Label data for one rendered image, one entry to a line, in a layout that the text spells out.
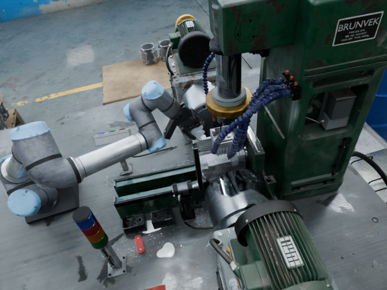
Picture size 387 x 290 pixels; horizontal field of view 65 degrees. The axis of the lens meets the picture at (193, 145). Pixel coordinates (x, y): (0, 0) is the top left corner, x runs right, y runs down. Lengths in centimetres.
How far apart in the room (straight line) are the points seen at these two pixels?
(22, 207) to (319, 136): 122
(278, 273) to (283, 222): 13
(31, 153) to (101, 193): 66
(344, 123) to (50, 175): 104
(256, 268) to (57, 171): 66
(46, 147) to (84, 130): 101
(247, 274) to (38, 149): 72
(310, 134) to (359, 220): 49
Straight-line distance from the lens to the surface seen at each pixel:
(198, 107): 143
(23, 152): 108
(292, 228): 79
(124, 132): 150
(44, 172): 106
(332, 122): 123
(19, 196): 145
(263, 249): 77
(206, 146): 130
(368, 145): 247
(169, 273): 135
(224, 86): 109
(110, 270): 141
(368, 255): 146
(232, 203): 105
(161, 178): 146
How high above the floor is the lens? 203
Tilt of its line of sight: 45 degrees down
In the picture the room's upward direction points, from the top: 8 degrees counter-clockwise
